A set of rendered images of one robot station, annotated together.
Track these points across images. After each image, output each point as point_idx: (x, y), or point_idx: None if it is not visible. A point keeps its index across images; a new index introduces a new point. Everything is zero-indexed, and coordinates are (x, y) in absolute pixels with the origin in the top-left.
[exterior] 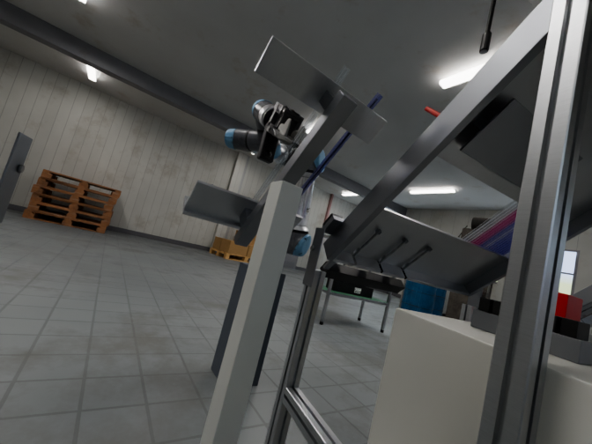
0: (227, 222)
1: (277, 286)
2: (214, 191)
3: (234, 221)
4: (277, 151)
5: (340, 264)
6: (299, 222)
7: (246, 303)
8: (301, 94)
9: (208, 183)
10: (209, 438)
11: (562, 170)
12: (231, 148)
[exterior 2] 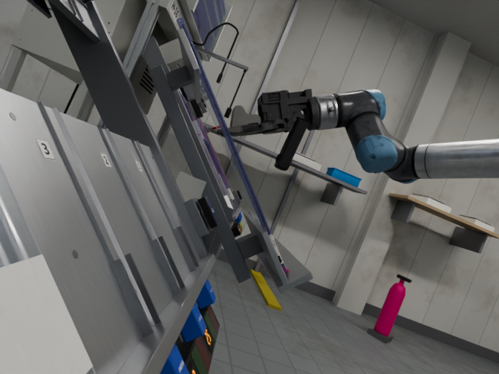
0: (261, 258)
1: None
2: (246, 218)
3: (264, 257)
4: (364, 151)
5: (203, 313)
6: (266, 244)
7: None
8: (194, 90)
9: (246, 211)
10: None
11: None
12: (402, 182)
